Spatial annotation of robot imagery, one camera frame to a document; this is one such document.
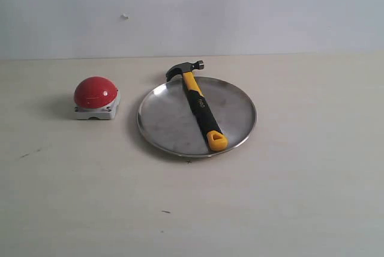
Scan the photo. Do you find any round steel plate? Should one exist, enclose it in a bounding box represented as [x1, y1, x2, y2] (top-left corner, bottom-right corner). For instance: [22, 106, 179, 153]
[137, 77, 257, 158]

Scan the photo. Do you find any red dome push button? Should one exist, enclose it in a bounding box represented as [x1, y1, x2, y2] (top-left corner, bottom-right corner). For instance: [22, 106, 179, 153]
[74, 76, 121, 120]

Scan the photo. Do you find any yellow black claw hammer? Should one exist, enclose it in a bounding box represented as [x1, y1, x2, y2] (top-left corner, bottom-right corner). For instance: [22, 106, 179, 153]
[166, 60, 228, 152]

